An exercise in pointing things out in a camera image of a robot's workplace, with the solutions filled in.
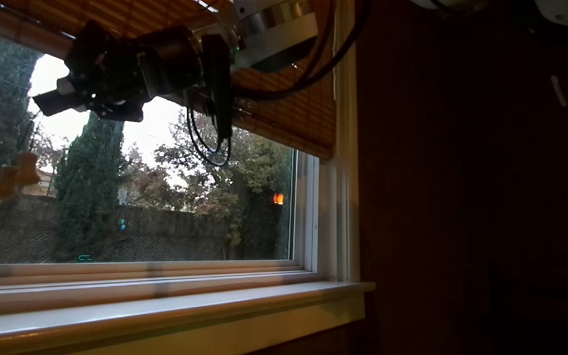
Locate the leafy garden tree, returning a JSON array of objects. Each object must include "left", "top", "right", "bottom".
[{"left": 155, "top": 114, "right": 297, "bottom": 258}]

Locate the brown bamboo roman blind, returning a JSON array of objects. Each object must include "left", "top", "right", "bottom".
[{"left": 0, "top": 0, "right": 336, "bottom": 157}]

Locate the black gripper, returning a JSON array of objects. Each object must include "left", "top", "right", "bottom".
[{"left": 34, "top": 21, "right": 233, "bottom": 140}]

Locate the white window sill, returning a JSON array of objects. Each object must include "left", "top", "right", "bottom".
[{"left": 0, "top": 282, "right": 375, "bottom": 355}]

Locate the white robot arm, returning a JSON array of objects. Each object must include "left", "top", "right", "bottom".
[{"left": 34, "top": 0, "right": 326, "bottom": 142}]

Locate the white window frame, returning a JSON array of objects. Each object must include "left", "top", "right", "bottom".
[{"left": 0, "top": 0, "right": 364, "bottom": 290}]

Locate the tall cypress tree middle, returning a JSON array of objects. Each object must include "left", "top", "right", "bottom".
[{"left": 54, "top": 114, "right": 123, "bottom": 262}]

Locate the grey garden wall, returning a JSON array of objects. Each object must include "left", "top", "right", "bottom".
[{"left": 0, "top": 197, "right": 230, "bottom": 264}]

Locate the wooden blind cord pull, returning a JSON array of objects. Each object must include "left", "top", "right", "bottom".
[{"left": 0, "top": 150, "right": 40, "bottom": 201}]

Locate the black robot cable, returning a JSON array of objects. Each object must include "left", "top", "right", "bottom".
[{"left": 186, "top": 0, "right": 374, "bottom": 169}]

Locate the orange lamp outside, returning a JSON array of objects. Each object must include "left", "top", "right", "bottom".
[{"left": 273, "top": 193, "right": 287, "bottom": 205}]

